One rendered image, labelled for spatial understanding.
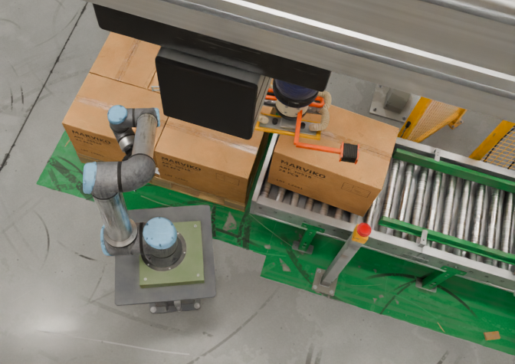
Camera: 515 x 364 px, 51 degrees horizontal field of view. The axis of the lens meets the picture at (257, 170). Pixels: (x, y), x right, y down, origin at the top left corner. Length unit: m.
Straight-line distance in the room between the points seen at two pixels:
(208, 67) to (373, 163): 2.45
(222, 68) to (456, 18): 0.21
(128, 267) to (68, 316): 0.89
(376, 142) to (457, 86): 2.54
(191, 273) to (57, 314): 1.18
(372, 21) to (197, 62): 0.17
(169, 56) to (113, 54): 3.22
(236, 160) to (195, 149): 0.26
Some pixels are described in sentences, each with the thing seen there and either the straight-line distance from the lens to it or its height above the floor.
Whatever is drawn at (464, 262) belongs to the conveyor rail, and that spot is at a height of 0.59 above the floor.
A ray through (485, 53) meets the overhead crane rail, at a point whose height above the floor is 3.16.
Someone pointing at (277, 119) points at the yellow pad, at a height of 1.14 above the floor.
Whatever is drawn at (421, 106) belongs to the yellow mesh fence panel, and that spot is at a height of 0.90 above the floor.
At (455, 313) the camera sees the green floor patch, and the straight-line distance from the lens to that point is 3.84.
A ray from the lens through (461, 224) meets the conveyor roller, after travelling 3.41.
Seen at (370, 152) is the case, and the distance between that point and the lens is 2.95.
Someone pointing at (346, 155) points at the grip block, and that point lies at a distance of 2.56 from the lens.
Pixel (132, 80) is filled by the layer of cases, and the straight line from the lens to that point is 3.59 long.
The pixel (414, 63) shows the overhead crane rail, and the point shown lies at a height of 3.13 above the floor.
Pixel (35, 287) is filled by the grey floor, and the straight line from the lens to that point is 3.73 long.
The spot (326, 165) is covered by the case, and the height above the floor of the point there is 0.95.
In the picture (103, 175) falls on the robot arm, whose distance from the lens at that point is 2.02.
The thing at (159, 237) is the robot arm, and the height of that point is 1.08.
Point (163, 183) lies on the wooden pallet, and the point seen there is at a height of 0.08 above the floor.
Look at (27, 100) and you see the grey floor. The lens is 4.34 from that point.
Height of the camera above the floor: 3.46
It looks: 64 degrees down
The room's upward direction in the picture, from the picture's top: 9 degrees clockwise
